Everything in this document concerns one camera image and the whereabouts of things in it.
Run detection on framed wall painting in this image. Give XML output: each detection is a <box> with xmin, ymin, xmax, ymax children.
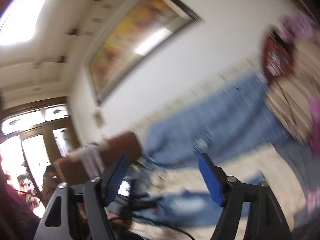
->
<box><xmin>88</xmin><ymin>0</ymin><xmax>200</xmax><ymax>105</ymax></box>

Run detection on purple cloth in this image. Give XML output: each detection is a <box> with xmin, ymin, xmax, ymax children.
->
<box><xmin>278</xmin><ymin>12</ymin><xmax>319</xmax><ymax>44</ymax></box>

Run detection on blue denim jeans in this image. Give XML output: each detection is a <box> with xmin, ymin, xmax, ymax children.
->
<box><xmin>109</xmin><ymin>179</ymin><xmax>266</xmax><ymax>228</ymax></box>

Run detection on striped beige pillow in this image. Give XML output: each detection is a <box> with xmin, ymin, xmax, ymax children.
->
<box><xmin>265</xmin><ymin>37</ymin><xmax>319</xmax><ymax>143</ymax></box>

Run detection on purple water bottle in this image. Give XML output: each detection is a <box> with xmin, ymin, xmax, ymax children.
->
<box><xmin>309</xmin><ymin>96</ymin><xmax>320</xmax><ymax>155</ymax></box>

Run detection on cream floral quilt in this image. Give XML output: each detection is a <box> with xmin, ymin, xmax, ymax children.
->
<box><xmin>132</xmin><ymin>142</ymin><xmax>317</xmax><ymax>239</ymax></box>

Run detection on wooden door with glass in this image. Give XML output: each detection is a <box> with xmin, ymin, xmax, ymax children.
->
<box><xmin>1</xmin><ymin>96</ymin><xmax>79</xmax><ymax>217</ymax></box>

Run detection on grey garment on headboard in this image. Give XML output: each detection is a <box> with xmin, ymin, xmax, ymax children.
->
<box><xmin>69</xmin><ymin>140</ymin><xmax>110</xmax><ymax>178</ymax></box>

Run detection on blue plaid duvet roll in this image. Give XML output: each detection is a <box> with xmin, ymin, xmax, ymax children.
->
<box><xmin>144</xmin><ymin>73</ymin><xmax>291</xmax><ymax>168</ymax></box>

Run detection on red plastic bag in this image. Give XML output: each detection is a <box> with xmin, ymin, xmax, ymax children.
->
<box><xmin>262</xmin><ymin>28</ymin><xmax>293</xmax><ymax>86</ymax></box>

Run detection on small wall picture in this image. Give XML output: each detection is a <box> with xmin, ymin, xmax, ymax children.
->
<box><xmin>93</xmin><ymin>109</ymin><xmax>105</xmax><ymax>128</ymax></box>

